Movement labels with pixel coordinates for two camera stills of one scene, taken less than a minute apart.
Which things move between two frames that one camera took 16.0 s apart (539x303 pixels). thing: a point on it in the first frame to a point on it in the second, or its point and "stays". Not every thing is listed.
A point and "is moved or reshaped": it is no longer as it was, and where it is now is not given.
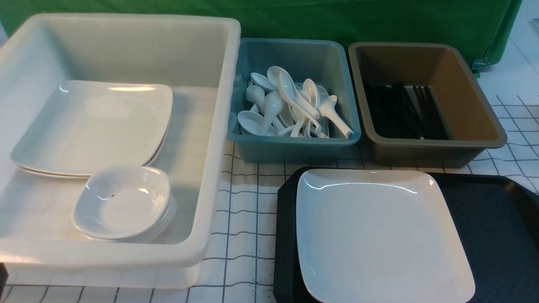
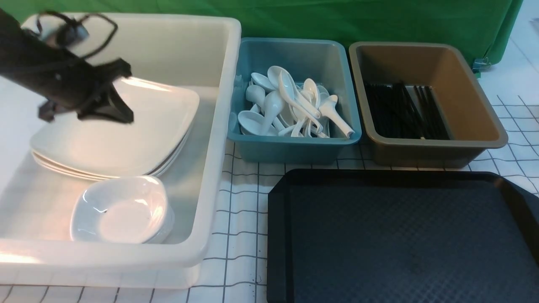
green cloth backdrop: x=488 y=27 stays
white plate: x=89 y=176 to x=78 y=172
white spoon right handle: x=327 y=109 stays
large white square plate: x=372 y=235 to x=102 y=147
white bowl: x=129 y=204 stays
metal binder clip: x=480 y=65 stays
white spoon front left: x=251 y=122 stays
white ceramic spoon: x=287 y=88 is moved or reshaped
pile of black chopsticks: x=398 y=111 stays
